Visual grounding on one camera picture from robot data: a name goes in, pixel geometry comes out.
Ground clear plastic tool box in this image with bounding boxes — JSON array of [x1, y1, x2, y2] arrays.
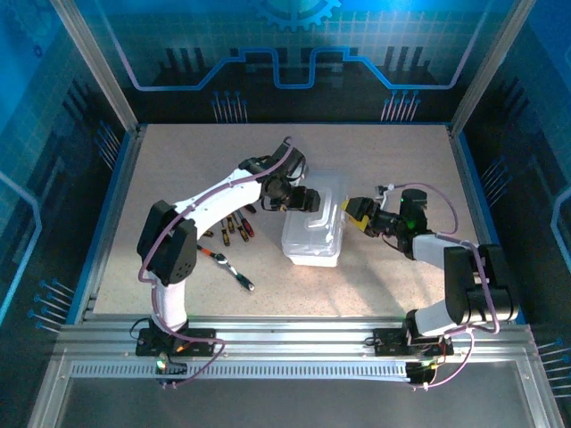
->
[[280, 168, 350, 268]]

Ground aluminium mounting beam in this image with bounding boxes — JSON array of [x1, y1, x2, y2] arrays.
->
[[55, 315, 536, 363]]

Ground controller board with green light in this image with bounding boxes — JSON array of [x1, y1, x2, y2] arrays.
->
[[153, 351, 188, 375], [405, 360, 436, 384]]

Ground aluminium side rail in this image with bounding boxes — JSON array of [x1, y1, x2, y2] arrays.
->
[[447, 124, 526, 322], [66, 124, 149, 322]]

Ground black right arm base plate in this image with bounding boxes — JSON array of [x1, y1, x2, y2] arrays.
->
[[372, 327, 455, 358]]

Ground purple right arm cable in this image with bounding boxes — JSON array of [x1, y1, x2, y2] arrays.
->
[[390, 181, 501, 392]]

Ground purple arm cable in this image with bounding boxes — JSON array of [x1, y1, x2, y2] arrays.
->
[[390, 181, 501, 392], [137, 136, 296, 390]]

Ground slotted grey cable duct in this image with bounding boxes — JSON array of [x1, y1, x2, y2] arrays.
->
[[70, 361, 414, 381]]

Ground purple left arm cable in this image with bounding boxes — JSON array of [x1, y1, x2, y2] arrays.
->
[[137, 136, 296, 390]]

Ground aluminium frame post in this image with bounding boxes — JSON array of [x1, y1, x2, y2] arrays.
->
[[49, 0, 140, 133], [449, 0, 537, 133]]

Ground thin black cable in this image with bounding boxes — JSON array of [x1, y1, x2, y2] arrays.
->
[[128, 317, 153, 345]]

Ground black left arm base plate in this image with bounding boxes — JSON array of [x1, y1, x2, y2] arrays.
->
[[135, 326, 219, 358]]

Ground aluminium lower frame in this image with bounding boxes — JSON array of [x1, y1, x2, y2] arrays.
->
[[26, 351, 566, 428]]

